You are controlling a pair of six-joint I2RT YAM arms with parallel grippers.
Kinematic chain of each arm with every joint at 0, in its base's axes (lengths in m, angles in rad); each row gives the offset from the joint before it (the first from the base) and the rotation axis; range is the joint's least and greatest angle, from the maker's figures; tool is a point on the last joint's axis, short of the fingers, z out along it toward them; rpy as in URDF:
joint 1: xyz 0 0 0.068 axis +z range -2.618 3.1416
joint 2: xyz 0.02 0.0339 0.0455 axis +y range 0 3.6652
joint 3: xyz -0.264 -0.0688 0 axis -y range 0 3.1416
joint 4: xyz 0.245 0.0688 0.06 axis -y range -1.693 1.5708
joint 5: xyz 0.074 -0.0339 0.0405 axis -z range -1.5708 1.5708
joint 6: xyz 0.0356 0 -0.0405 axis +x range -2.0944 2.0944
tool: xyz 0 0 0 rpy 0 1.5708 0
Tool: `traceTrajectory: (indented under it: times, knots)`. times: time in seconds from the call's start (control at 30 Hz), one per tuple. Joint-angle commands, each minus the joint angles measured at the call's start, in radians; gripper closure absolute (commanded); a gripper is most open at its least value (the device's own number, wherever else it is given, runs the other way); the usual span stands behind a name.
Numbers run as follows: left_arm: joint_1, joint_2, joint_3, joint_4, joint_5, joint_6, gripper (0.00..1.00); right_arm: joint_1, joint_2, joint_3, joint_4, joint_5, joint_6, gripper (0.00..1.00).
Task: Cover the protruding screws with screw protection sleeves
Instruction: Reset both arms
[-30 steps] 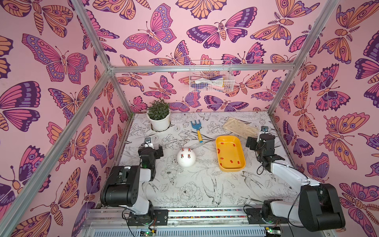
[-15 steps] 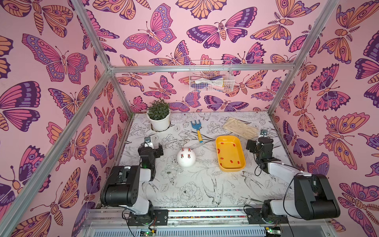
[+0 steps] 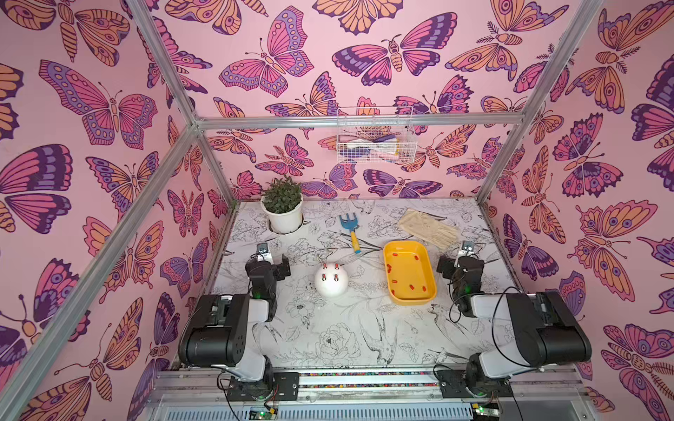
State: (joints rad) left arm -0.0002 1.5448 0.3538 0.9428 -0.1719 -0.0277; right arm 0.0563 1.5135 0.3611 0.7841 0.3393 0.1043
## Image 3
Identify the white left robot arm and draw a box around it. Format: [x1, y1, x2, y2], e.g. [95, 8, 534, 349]
[178, 256, 291, 402]

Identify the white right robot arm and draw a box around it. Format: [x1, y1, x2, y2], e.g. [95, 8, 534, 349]
[436, 255, 593, 397]

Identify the white dome with screws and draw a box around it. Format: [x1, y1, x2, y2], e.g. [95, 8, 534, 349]
[314, 262, 349, 298]

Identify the cream fabric work glove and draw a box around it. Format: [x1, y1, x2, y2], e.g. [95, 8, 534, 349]
[398, 210, 460, 251]

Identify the yellow plastic tray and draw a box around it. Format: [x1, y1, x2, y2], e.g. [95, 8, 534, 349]
[383, 240, 437, 306]

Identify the green plant in white pot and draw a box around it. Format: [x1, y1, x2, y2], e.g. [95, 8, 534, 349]
[261, 175, 303, 234]

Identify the blue yellow garden rake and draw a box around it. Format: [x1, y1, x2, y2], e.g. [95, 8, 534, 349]
[340, 213, 361, 254]

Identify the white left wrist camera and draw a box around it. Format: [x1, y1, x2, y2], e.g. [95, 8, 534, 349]
[256, 242, 274, 264]

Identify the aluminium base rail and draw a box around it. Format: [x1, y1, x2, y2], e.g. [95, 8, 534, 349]
[148, 365, 589, 405]

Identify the white wire wall basket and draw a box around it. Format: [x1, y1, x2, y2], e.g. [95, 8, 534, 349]
[335, 114, 418, 165]

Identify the aluminium frame corner post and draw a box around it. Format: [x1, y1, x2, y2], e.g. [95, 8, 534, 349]
[127, 1, 236, 208]

